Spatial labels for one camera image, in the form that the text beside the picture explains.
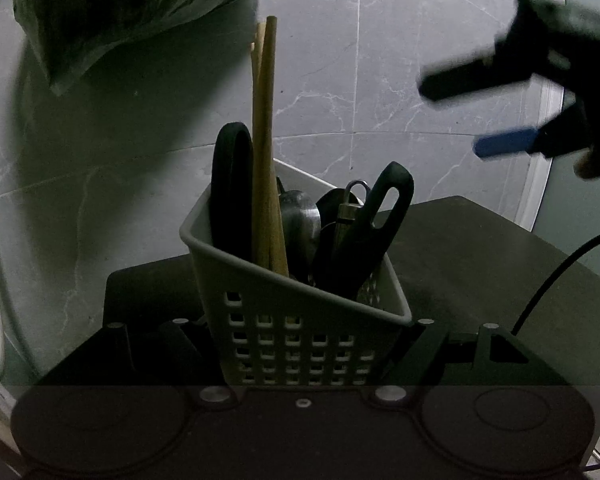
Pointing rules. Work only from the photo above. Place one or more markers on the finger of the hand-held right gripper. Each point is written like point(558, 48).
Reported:
point(460, 82)
point(505, 142)

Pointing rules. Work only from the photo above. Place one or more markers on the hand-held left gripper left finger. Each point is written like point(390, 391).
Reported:
point(185, 345)

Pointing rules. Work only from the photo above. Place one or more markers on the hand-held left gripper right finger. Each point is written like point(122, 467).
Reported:
point(420, 355)

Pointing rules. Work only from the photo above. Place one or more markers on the white perforated utensil basket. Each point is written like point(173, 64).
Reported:
point(300, 300)

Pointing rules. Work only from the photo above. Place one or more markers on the large metal spoon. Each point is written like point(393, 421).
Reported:
point(300, 220)

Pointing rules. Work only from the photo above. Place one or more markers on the plain wooden chopstick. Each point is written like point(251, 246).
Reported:
point(271, 40)

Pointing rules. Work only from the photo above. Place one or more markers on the person's right hand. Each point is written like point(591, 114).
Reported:
point(592, 167)

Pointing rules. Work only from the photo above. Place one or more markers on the clear plastic bag of greens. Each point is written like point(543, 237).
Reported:
point(105, 10)

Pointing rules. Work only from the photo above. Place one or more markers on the white wall trim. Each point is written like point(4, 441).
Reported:
point(535, 200)

